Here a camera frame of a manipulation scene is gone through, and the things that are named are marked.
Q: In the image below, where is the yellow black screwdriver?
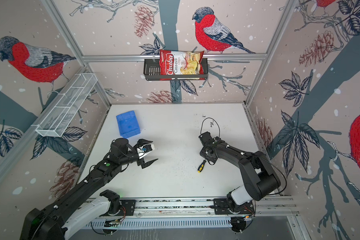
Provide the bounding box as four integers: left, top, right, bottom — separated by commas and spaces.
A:
198, 160, 207, 173

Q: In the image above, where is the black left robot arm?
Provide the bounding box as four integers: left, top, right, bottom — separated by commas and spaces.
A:
20, 138, 155, 240

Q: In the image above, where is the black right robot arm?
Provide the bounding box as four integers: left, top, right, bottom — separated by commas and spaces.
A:
138, 132, 281, 206

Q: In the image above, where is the blue plastic bin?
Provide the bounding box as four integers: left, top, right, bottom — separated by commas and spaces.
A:
116, 111, 141, 139

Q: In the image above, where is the red cassava chips bag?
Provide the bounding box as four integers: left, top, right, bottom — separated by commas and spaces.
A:
159, 50, 204, 75

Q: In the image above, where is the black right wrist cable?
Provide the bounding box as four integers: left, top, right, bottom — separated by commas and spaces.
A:
200, 117, 221, 140

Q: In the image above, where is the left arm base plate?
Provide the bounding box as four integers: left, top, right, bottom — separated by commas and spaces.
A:
101, 199, 137, 217

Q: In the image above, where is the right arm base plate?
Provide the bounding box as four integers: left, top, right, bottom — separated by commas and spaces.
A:
211, 198, 255, 216

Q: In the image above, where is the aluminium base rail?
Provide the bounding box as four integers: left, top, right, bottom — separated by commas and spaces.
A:
84, 196, 300, 232

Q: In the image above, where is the black wall basket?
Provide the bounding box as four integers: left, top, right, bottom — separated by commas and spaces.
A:
143, 58, 209, 81

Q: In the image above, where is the white wire mesh shelf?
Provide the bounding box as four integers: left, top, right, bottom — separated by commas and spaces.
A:
36, 73, 98, 137

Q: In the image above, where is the horizontal aluminium wall bar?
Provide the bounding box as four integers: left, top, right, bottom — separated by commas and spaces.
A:
81, 53, 268, 63

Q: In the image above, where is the aluminium corner post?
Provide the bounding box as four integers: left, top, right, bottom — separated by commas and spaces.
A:
246, 0, 298, 107
41, 0, 112, 109

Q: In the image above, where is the right aluminium corner post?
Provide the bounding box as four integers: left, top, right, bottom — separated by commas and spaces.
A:
246, 0, 298, 107

